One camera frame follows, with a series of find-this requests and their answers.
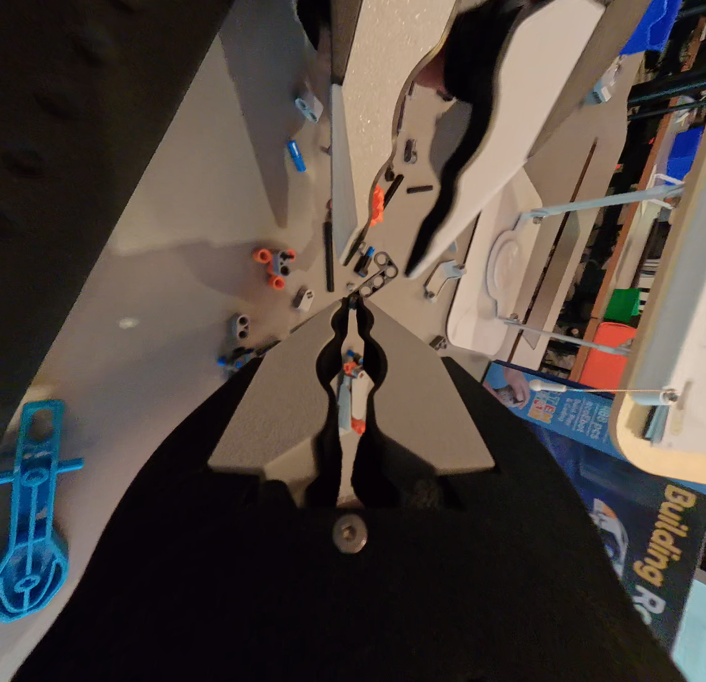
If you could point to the dark grey short beam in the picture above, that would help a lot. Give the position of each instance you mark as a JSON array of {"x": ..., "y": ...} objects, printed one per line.
[{"x": 438, "y": 342}]

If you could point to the orange storage box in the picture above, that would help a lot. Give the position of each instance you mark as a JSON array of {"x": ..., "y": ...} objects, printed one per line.
[{"x": 606, "y": 357}]

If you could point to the light grey curved fender panel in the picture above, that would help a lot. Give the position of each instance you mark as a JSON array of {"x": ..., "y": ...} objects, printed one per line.
[{"x": 444, "y": 271}]

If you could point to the black pin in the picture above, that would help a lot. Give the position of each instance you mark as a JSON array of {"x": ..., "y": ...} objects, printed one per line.
[{"x": 356, "y": 303}]

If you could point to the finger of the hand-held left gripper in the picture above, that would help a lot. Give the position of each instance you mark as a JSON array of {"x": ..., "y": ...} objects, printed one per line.
[
  {"x": 386, "y": 31},
  {"x": 540, "y": 75}
]

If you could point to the blue storage bin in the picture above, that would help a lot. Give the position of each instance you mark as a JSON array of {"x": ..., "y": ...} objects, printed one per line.
[{"x": 659, "y": 15}]

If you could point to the white grey orange block assembly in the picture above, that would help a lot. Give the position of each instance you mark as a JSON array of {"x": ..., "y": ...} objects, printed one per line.
[{"x": 358, "y": 395}]

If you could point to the light grey short beam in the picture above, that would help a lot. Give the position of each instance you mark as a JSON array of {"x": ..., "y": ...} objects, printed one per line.
[{"x": 309, "y": 109}]

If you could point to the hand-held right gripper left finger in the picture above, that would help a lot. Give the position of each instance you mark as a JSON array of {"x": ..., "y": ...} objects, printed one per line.
[{"x": 270, "y": 417}]

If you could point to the blue pin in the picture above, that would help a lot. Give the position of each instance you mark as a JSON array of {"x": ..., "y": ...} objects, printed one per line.
[{"x": 296, "y": 155}]

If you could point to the printed robot kit box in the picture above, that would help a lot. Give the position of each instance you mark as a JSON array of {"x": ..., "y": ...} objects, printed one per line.
[{"x": 634, "y": 500}]

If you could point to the orange bush grey connector assembly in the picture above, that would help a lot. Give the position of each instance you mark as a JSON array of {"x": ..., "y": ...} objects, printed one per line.
[{"x": 276, "y": 279}]

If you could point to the orange angled panel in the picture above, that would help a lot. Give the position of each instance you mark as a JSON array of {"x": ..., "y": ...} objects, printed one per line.
[{"x": 378, "y": 205}]

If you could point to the light grey cross-hole connector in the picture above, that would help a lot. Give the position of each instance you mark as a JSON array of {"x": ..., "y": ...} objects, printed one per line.
[{"x": 303, "y": 300}]

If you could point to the green storage box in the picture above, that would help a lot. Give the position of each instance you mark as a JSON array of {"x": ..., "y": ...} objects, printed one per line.
[{"x": 623, "y": 304}]

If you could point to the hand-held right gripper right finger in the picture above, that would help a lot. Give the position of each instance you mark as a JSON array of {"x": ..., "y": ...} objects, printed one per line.
[{"x": 430, "y": 417}]

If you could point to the black connector with blue pin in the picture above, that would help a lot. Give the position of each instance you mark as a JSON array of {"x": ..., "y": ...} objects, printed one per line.
[{"x": 364, "y": 262}]

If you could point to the cyan plastic brick tool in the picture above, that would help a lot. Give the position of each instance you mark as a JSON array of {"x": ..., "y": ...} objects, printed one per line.
[{"x": 33, "y": 527}]

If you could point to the small blue bin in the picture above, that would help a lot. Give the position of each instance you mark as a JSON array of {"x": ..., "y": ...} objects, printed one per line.
[{"x": 686, "y": 153}]

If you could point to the light grey two-hole connector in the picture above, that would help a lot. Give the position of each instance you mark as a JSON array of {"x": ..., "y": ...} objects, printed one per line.
[{"x": 240, "y": 326}]

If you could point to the long black axle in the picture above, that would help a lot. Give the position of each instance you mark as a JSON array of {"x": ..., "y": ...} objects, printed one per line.
[{"x": 329, "y": 257}]

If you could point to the white book stand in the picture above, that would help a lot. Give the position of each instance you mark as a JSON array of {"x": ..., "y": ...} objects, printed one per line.
[{"x": 480, "y": 307}]

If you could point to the medium black axle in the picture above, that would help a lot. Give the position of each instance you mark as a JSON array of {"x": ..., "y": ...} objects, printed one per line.
[{"x": 394, "y": 190}]

